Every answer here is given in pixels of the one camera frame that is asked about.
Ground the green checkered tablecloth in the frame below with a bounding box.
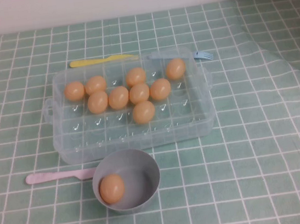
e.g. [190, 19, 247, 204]
[0, 0, 300, 224]

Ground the yellow plastic knife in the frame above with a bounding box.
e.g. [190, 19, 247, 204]
[69, 52, 140, 69]

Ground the clear plastic egg box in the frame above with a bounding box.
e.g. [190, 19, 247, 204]
[36, 43, 222, 168]

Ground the blue plastic fork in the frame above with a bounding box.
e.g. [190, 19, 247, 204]
[146, 44, 215, 69]

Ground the pink plastic knife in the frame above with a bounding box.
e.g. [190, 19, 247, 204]
[24, 164, 98, 188]

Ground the grey-blue round bowl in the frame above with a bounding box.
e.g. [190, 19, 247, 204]
[88, 144, 165, 218]

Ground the brown egg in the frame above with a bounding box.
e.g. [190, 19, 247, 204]
[83, 74, 108, 96]
[131, 99, 157, 126]
[97, 173, 128, 206]
[63, 80, 87, 102]
[148, 77, 173, 102]
[124, 66, 148, 88]
[106, 85, 131, 111]
[164, 57, 188, 82]
[128, 82, 151, 105]
[86, 89, 111, 116]

